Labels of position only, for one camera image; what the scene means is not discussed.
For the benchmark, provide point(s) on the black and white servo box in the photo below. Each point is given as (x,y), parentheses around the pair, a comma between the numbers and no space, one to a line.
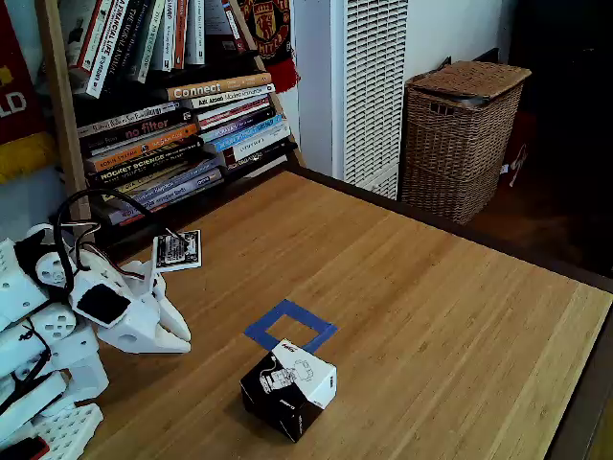
(306,374)

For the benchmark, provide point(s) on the blue tape square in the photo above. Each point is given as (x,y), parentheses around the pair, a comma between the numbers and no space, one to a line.
(299,310)

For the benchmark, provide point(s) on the purple book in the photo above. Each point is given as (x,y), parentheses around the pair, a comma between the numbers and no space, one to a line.
(182,184)

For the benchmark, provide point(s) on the black Rocket Science book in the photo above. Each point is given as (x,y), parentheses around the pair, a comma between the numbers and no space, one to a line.
(139,165)

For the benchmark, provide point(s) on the orange Robin Sharma book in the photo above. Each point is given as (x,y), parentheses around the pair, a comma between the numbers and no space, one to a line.
(143,148)

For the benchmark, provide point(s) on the red and black clamp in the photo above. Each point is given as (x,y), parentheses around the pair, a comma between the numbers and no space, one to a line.
(24,449)

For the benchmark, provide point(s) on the black no filter book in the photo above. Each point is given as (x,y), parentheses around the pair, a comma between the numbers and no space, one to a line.
(143,128)

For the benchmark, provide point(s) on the light blue book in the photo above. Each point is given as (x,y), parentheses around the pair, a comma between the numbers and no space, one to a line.
(249,131)

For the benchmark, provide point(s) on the wooden ladder bookshelf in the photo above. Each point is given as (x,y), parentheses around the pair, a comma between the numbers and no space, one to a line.
(57,96)

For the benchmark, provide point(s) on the white Modern Romance book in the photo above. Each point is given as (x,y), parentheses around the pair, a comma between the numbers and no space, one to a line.
(230,96)

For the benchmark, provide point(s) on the orange Connect book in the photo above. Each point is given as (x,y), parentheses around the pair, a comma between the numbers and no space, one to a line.
(211,87)

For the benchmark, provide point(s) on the red and yellow banner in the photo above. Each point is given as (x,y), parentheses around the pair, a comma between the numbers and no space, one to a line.
(19,96)

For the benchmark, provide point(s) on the white red Financial Life book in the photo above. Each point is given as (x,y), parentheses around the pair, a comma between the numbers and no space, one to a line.
(103,52)

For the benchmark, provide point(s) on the white louvered heater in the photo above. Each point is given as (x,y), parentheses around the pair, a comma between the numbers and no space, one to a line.
(373,96)

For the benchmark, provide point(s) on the red football scarf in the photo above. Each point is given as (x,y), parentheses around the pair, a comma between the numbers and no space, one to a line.
(268,29)

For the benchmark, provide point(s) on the wicker laundry basket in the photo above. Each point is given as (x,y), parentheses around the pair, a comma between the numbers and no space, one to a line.
(455,144)

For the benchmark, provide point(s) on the red bag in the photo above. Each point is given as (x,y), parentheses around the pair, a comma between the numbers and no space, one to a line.
(519,153)

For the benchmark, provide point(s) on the white wrist camera board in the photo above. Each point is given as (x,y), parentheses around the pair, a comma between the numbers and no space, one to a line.
(179,251)

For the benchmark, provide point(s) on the white perforated base plate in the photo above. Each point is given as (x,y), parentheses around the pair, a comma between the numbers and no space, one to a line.
(72,426)

